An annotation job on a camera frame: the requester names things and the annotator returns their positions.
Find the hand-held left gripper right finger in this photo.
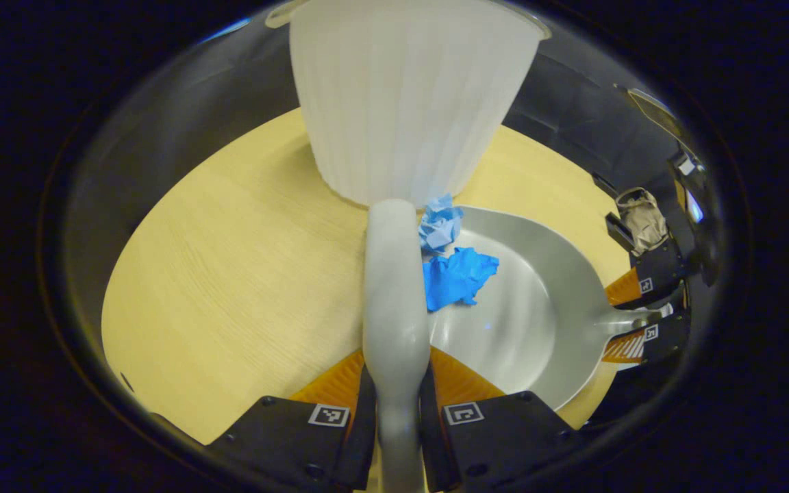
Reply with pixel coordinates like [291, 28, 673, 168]
[418, 346, 586, 492]

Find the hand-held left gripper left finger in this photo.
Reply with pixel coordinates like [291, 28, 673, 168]
[206, 348, 377, 492]

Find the grey plastic dustpan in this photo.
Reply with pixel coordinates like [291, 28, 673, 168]
[427, 205, 673, 412]

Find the dark blue paper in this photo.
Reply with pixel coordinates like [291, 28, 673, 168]
[423, 247, 500, 313]

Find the light blue paper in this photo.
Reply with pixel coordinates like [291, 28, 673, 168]
[418, 194, 464, 255]

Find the white plastic garbage bin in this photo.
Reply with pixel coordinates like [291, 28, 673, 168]
[266, 0, 551, 208]

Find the beige crumpled cloth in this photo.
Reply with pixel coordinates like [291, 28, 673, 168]
[615, 187, 669, 256]

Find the black backdrop cloth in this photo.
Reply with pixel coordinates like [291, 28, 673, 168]
[501, 34, 697, 227]

